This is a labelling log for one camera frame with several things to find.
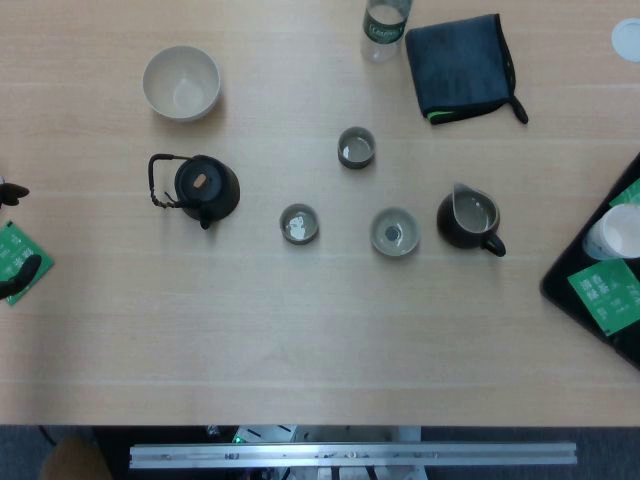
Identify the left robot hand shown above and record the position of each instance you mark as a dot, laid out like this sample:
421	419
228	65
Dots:
15	191

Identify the black teapot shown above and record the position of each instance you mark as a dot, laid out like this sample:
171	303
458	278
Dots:
210	195

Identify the clear plastic water bottle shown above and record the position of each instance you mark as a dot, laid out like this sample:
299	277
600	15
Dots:
382	35

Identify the cream bowl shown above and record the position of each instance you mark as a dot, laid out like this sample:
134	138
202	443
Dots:
170	75

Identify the orange stool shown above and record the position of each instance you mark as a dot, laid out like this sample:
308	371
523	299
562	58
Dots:
75	460

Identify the dark ceramic teacup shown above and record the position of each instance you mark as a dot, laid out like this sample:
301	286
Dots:
300	225
356	147

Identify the black ceramic pitcher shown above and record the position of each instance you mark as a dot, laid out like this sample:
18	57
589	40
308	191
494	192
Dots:
455	235

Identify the dark grey folded cloth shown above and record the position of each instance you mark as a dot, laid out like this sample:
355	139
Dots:
455	65

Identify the black tray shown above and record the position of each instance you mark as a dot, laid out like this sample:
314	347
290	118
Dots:
565	285

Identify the white paper cup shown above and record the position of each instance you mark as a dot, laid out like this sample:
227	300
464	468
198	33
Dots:
620	232

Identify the aluminium rail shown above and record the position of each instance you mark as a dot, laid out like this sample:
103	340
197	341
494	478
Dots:
350	452

